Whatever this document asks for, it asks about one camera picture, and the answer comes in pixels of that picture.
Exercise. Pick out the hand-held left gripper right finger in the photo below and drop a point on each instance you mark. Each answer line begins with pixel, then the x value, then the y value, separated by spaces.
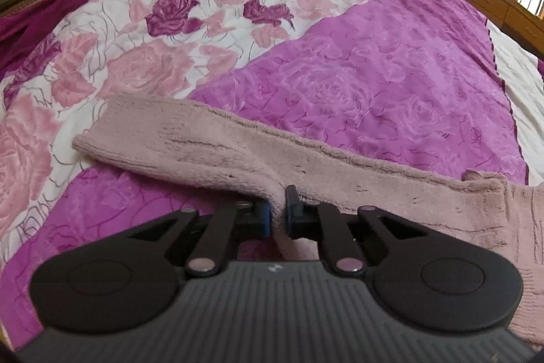
pixel 290 216

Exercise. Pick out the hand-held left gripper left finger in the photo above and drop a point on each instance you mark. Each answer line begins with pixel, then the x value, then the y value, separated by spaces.
pixel 264 220

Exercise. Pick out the pink knitted cardigan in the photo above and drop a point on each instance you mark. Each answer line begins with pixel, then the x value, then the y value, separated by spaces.
pixel 212 150

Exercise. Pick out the magenta floral striped bedspread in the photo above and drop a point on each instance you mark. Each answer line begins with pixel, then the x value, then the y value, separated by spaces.
pixel 361 69

